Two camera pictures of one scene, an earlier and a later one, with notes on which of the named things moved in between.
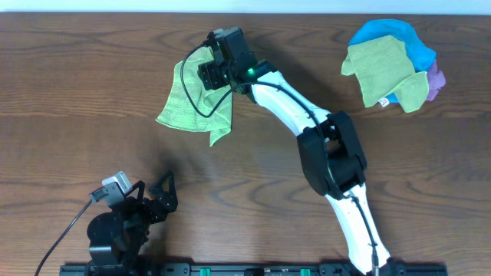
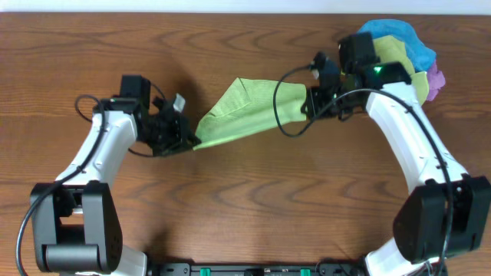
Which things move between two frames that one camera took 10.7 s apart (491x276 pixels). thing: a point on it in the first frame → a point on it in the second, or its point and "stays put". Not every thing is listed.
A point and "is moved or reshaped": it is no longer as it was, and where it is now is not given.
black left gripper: x=147 y=199 → x=178 y=136
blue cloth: x=422 y=57 stays put
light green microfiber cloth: x=190 y=106 is moved or reshaped
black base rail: x=249 y=269 stays put
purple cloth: x=436 y=80 stays put
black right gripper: x=208 y=71 → x=314 y=100
